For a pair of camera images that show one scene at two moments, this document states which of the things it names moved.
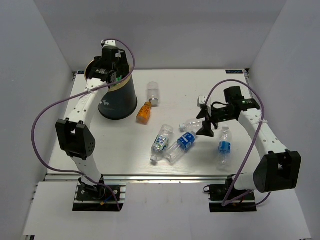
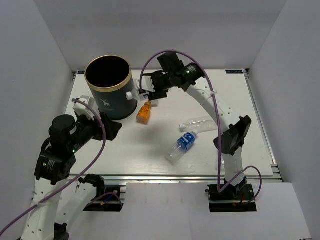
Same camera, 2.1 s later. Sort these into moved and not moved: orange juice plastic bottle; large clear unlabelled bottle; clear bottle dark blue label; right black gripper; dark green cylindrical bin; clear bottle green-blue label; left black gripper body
Moved: left black gripper body; clear bottle green-blue label; right black gripper
Not moved: clear bottle dark blue label; dark green cylindrical bin; large clear unlabelled bottle; orange juice plastic bottle
